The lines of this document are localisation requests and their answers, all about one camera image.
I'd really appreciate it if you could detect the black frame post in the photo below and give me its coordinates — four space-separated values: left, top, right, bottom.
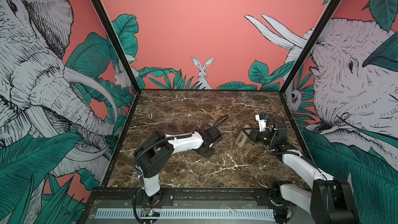
279 0 342 94
77 0 142 94

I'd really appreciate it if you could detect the left black frame post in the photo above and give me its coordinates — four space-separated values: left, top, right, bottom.
77 0 142 94

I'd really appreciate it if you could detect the right black frame post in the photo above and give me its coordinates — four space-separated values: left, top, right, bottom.
279 0 342 94

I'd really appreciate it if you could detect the small circuit board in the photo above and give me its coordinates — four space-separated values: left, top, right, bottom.
142 208 161 218

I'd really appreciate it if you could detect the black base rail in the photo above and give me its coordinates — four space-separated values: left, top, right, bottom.
87 187 293 208

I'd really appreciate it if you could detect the white slotted cable duct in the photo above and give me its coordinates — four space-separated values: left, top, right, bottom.
94 208 275 221

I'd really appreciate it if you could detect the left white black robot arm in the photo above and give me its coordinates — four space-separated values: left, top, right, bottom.
132 126 222 197

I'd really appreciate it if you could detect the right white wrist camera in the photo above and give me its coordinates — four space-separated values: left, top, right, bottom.
255 114 269 132

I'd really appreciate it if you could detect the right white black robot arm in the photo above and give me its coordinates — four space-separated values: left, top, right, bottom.
243 114 360 224

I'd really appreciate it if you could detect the white AC remote control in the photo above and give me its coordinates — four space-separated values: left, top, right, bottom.
235 124 252 148

